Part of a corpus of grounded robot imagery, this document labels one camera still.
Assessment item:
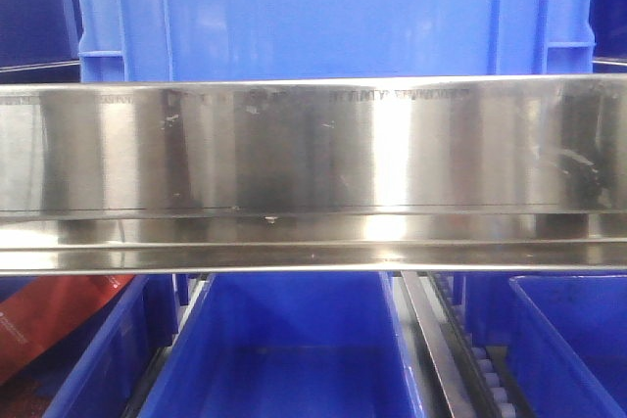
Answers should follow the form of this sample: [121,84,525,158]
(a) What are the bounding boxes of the lower right blue bin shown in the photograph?
[462,271,626,417]

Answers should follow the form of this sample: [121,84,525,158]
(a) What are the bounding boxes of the red package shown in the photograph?
[1,274,133,383]

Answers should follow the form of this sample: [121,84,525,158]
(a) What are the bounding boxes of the lower middle blue bin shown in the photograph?
[140,271,424,417]

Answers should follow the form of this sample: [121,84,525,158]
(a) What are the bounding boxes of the metal roller track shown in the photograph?
[394,271,535,417]

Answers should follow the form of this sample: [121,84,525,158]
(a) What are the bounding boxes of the stainless steel shelf rail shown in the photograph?
[1,74,626,275]

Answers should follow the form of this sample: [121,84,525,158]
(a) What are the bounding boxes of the upper blue plastic bin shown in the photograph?
[79,0,595,81]

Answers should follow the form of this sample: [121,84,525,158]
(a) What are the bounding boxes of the lower left blue bin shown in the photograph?
[1,275,178,417]

